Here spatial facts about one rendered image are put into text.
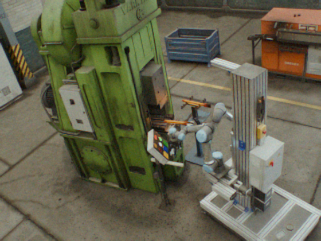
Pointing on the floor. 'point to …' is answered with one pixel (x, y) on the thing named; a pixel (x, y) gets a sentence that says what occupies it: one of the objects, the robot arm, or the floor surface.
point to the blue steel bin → (193, 45)
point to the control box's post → (161, 179)
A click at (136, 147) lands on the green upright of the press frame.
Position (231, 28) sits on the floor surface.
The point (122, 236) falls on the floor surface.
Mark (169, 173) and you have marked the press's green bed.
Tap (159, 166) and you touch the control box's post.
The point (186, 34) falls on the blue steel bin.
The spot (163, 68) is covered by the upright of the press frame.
